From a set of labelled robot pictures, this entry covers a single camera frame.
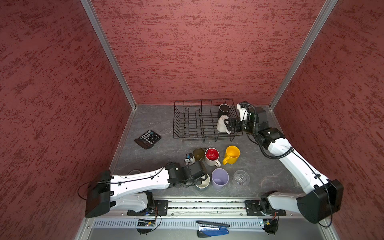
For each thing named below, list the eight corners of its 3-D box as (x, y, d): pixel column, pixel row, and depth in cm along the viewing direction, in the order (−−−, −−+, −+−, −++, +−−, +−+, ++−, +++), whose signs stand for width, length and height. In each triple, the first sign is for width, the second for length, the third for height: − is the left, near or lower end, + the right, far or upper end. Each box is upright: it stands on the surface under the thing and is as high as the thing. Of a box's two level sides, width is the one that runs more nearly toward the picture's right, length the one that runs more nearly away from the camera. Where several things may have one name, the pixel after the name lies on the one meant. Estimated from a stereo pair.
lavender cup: (210, 191, 81) (212, 185, 71) (209, 175, 87) (211, 167, 77) (226, 191, 81) (230, 185, 71) (224, 175, 87) (228, 167, 77)
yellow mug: (222, 166, 91) (224, 159, 83) (220, 153, 96) (223, 145, 88) (237, 166, 91) (241, 159, 83) (235, 153, 96) (238, 145, 89)
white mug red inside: (204, 167, 89) (205, 162, 83) (204, 152, 96) (204, 147, 90) (219, 167, 89) (220, 162, 83) (217, 152, 96) (219, 147, 90)
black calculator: (135, 142, 101) (134, 140, 99) (153, 129, 108) (152, 127, 106) (143, 151, 96) (142, 150, 94) (161, 137, 103) (161, 136, 101)
